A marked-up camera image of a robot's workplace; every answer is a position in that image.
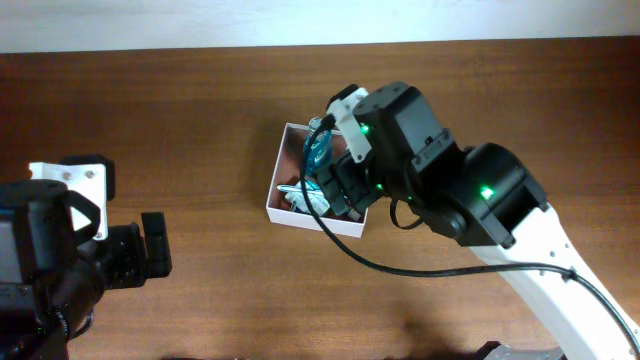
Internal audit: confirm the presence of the teal mouthwash bottle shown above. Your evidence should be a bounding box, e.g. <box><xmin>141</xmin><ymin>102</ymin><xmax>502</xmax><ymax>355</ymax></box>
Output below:
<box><xmin>303</xmin><ymin>117</ymin><xmax>333</xmax><ymax>177</ymax></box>

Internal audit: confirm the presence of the green white soap bar box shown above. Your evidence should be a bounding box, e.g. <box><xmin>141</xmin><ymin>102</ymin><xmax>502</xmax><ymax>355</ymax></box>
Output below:
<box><xmin>278</xmin><ymin>180</ymin><xmax>330</xmax><ymax>216</ymax></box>

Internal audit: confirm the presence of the teal toothpaste tube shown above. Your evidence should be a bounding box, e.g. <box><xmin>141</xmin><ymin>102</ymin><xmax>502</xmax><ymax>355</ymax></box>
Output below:
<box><xmin>305</xmin><ymin>179</ymin><xmax>361</xmax><ymax>221</ymax></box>

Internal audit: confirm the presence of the blue white toothbrush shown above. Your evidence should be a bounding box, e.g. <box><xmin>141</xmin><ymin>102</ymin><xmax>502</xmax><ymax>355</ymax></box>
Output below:
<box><xmin>276</xmin><ymin>183</ymin><xmax>322</xmax><ymax>195</ymax></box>

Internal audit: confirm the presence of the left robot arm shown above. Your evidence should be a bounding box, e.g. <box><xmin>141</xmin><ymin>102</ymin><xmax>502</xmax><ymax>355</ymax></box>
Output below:
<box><xmin>1</xmin><ymin>155</ymin><xmax>172</xmax><ymax>359</ymax></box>

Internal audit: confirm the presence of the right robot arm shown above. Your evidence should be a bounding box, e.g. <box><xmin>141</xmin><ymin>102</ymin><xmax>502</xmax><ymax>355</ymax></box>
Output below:
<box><xmin>316</xmin><ymin>82</ymin><xmax>639</xmax><ymax>359</ymax></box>

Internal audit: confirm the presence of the white open cardboard box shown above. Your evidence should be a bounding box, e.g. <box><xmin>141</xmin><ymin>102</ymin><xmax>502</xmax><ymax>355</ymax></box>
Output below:
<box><xmin>265</xmin><ymin>123</ymin><xmax>368</xmax><ymax>238</ymax></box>

